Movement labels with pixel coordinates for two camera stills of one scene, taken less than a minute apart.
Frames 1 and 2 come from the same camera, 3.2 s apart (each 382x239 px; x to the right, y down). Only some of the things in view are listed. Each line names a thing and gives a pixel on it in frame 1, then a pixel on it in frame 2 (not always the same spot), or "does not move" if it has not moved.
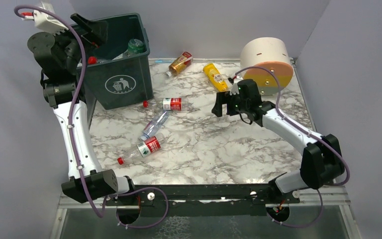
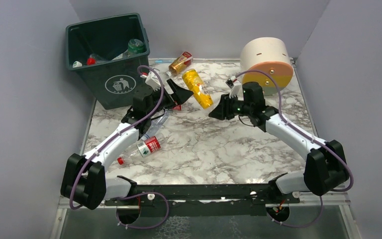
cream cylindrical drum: [269, 53] does not move
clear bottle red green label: [145, 148] does not move
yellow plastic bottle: [213, 72] -> [199, 90]
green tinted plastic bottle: [135, 46] does not move
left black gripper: [80, 38] -> [168, 95]
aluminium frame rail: [331, 195] does not move
